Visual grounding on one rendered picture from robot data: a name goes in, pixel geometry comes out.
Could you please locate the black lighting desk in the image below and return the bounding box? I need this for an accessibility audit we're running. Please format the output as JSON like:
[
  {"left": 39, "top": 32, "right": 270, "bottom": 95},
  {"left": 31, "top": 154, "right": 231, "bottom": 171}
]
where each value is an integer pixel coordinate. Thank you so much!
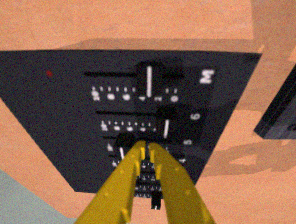
[{"left": 0, "top": 49, "right": 262, "bottom": 210}]

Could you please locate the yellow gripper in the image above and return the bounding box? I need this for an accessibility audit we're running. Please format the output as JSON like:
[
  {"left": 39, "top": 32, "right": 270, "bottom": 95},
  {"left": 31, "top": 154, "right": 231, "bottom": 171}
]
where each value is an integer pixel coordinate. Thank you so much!
[{"left": 74, "top": 140, "right": 216, "bottom": 224}]

